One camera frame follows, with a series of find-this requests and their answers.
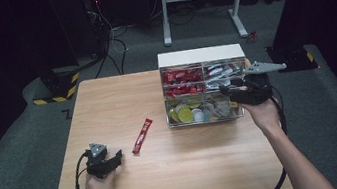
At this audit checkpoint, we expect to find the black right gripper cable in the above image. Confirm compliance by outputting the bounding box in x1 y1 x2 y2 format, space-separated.
249 83 299 189

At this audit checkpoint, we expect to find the single red stick sachet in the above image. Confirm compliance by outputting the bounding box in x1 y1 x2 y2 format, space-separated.
127 117 158 155

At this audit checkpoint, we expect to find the pile of red packets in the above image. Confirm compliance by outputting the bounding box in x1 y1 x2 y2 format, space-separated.
161 66 207 99

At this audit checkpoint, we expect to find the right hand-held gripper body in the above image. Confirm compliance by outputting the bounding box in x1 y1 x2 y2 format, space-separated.
236 56 293 108

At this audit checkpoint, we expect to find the clear drawer with red packets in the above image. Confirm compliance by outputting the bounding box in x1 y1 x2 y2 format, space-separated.
159 62 208 100

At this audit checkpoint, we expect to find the clear drawer with capsules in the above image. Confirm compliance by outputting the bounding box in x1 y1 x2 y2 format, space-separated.
163 92 208 130

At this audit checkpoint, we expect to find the clear drawer with silver packets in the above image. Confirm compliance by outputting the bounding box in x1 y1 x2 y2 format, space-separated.
201 55 254 93

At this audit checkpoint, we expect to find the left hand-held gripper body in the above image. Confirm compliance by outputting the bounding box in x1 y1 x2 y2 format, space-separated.
82 140 112 181

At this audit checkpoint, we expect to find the person's right hand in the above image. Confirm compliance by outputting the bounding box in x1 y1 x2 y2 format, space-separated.
241 95 285 135

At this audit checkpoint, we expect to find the clear drawer organizer box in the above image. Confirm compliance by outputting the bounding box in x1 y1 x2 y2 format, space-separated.
155 41 257 130

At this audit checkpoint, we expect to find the yellow-black striped base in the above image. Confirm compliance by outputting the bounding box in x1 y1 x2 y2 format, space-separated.
29 64 84 107

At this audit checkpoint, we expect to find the clear drawer with mixed sachets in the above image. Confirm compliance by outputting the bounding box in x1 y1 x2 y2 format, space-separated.
201 88 247 124

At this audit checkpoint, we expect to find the pile of mixed sachets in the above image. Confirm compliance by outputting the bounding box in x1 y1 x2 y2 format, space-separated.
203 95 242 122

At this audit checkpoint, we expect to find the bundle of floor cables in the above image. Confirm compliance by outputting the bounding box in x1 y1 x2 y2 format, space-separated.
84 4 135 80

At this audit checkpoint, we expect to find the pile of yellow-green capsules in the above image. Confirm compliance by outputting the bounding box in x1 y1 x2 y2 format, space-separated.
166 95 207 127

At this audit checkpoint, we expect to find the dark equipment tower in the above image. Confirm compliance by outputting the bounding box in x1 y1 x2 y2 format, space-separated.
47 0 112 65

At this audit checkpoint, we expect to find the pile of silver packets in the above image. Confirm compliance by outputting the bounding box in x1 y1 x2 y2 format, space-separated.
203 61 244 91

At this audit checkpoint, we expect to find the dark base with yellow mark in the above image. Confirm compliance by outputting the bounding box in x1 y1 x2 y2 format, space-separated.
265 39 320 76

